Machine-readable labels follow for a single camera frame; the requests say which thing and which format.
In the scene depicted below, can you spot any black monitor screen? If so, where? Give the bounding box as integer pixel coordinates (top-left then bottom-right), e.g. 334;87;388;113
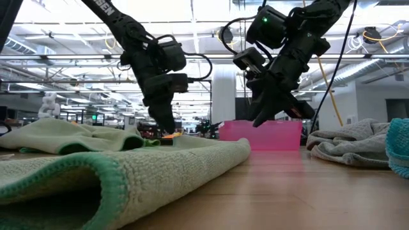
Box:
235;97;253;121

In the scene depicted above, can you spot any ribbed ceiling air duct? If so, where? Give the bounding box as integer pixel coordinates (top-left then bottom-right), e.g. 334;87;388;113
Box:
0;33;38;56

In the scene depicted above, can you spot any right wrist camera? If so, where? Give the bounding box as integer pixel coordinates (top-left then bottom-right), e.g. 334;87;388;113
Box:
232;47;266;72

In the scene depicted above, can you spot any grey microfiber towel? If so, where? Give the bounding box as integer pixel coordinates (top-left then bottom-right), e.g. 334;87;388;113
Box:
305;118;392;169

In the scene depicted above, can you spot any black hanging cable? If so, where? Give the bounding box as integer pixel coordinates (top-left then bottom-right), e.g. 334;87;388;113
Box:
309;0;359;134

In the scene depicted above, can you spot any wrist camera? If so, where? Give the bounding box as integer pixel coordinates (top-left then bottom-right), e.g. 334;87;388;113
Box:
232;47;266;72
167;72;190;94

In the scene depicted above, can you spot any blue microfiber towel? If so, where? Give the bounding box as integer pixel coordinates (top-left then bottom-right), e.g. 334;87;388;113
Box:
385;117;409;180

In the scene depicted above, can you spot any black ceiling cable reel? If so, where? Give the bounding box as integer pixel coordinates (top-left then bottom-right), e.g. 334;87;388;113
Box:
362;26;383;46
217;26;240;46

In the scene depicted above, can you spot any white building column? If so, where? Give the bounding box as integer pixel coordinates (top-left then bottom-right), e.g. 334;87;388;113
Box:
211;63;237;124

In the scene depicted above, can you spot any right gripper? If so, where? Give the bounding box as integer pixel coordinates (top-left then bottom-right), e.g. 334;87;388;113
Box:
247;47;317;128

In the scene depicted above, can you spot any silver air duct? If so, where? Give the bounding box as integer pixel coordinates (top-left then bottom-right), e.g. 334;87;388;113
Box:
305;41;409;92

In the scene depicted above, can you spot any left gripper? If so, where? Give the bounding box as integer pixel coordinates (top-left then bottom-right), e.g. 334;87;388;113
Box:
136;56;177;135

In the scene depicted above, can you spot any long yellow cable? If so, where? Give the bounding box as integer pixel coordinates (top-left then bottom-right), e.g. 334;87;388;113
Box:
314;56;345;128

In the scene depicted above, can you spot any red plastic bin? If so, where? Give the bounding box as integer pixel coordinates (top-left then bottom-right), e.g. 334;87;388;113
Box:
219;120;304;151

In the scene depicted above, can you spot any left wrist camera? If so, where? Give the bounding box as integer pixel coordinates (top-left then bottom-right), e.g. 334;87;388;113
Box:
167;72;190;94

